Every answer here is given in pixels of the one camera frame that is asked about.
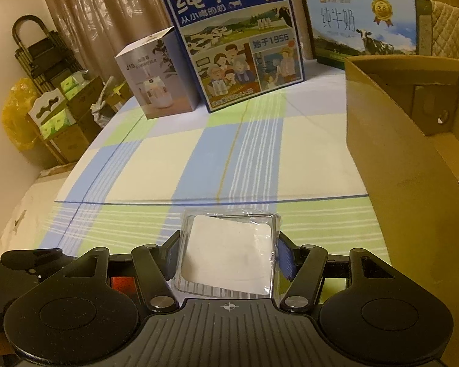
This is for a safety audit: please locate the cardboard box of tissue packs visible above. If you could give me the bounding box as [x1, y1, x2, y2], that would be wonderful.
[61, 72, 104, 123]

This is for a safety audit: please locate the brown cardboard box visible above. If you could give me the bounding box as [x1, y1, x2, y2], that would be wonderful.
[344, 54, 459, 367]

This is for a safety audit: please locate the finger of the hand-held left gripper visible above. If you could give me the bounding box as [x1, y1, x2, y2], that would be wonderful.
[0, 249, 64, 276]

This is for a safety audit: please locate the quilted chair cover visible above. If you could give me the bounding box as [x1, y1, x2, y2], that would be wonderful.
[430, 0, 459, 62]

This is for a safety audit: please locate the crumpled clear plastic bag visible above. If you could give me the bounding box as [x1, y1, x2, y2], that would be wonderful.
[89, 76, 116, 127]

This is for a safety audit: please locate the white pad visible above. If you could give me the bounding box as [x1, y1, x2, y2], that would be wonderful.
[172, 209, 283, 299]

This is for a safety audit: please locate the white open carton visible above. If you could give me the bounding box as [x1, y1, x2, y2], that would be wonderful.
[26, 88, 77, 139]

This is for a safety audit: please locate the small cardboard box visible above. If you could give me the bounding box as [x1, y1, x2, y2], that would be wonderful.
[103, 78, 133, 112]

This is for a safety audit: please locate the yellow plastic bag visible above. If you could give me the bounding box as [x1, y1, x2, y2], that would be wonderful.
[2, 77, 43, 152]

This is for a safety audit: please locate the black folding cart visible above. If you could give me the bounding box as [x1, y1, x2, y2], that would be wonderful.
[12, 15, 77, 96]

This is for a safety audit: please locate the light blue milk carton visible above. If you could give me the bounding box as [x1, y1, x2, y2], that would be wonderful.
[304, 0, 433, 70]

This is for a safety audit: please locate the white humidifier box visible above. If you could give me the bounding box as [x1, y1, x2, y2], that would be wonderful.
[115, 27, 200, 120]

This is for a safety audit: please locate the plain cardboard box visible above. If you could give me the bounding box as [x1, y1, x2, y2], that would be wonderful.
[42, 122, 91, 165]

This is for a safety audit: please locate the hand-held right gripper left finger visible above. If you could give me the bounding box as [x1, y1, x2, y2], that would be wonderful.
[59, 231, 183, 313]

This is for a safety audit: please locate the dark blue milk carton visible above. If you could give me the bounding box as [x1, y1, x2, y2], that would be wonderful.
[158, 0, 306, 114]

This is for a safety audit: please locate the brown patterned curtain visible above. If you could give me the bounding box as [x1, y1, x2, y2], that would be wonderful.
[36, 0, 315, 70]

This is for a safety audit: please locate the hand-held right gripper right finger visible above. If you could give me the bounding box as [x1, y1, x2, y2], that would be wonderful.
[277, 233, 397, 313]

